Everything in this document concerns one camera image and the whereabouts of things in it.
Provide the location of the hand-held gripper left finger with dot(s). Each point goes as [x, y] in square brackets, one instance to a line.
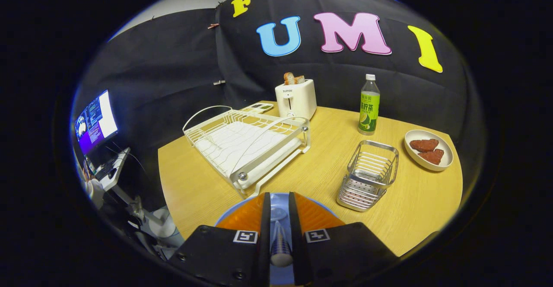
[216, 252]

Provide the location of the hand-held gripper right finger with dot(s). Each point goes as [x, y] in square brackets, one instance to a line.
[341, 252]

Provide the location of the metal spoon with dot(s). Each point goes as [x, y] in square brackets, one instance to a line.
[281, 246]

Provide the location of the blue plate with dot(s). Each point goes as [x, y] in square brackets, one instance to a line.
[280, 199]

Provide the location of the white dish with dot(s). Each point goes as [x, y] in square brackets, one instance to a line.
[421, 159]

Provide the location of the grey desk stand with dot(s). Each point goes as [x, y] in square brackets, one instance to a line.
[138, 207]

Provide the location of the white keyboard tray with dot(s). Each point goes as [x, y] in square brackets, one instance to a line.
[116, 172]

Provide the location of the red meat piece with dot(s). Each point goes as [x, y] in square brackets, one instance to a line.
[424, 145]
[432, 156]

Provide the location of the green tea bottle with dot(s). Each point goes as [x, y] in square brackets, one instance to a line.
[369, 110]

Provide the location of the divided snack tray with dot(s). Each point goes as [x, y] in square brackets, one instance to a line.
[258, 107]

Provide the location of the white toaster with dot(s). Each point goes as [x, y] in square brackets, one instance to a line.
[298, 101]

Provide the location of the computer monitor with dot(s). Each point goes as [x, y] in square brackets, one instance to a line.
[97, 122]

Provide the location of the toast slice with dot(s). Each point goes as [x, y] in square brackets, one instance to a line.
[289, 78]
[300, 79]

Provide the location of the black backdrop cloth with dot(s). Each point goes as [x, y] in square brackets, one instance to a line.
[173, 62]

